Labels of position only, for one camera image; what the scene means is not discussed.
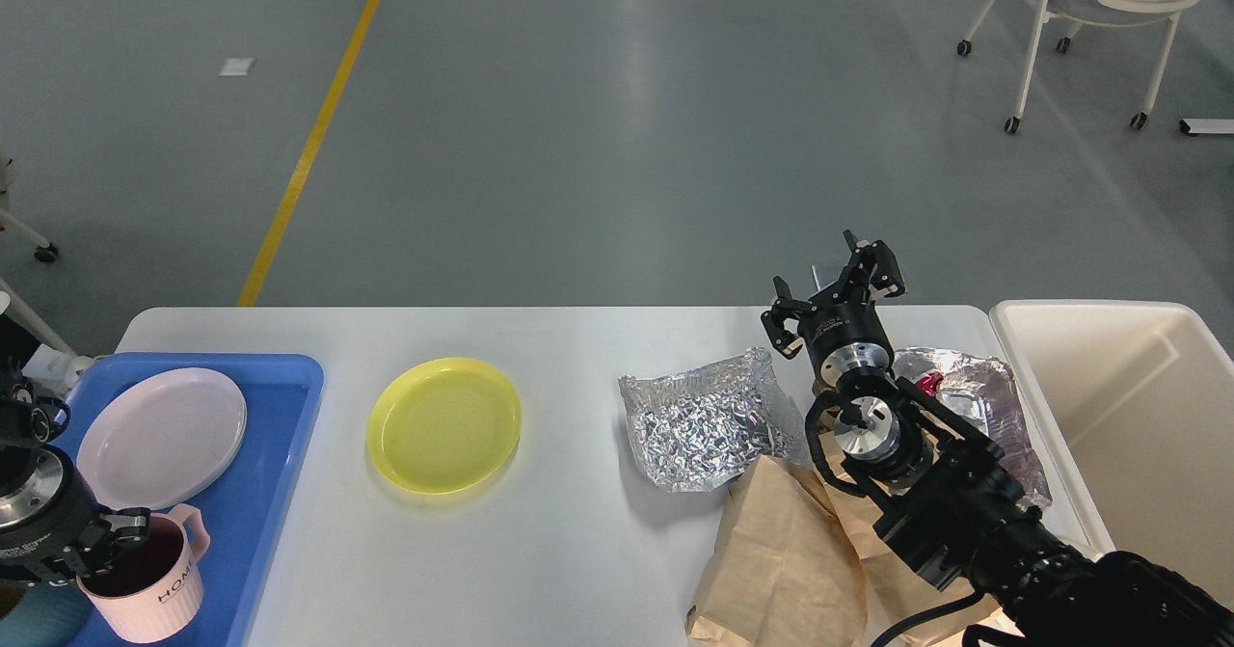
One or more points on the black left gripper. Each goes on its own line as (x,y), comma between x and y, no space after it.
(54,530)

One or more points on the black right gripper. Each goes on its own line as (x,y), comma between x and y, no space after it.
(843,331)

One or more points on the pink ribbed mug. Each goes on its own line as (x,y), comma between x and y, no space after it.
(154,591)

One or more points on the yellow plastic plate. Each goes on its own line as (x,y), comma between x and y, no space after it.
(444,426)

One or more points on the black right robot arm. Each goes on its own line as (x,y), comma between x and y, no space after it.
(948,508)

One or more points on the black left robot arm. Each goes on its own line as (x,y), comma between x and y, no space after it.
(31,419)

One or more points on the white plate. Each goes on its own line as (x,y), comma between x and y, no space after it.
(164,440)

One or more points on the teal cup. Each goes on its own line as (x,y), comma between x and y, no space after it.
(42,614)

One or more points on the blue plastic tray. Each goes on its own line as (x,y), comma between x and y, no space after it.
(243,510)

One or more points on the crumpled aluminium foil sheet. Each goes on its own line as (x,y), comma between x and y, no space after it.
(692,432)

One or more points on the person in black clothes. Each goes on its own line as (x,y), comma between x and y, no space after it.
(21,351)

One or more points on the brown paper bag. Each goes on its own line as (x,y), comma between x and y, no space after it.
(797,563)

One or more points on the beige plastic bin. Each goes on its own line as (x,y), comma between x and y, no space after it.
(1142,395)

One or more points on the white bar on floor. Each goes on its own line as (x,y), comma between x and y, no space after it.
(1203,126)

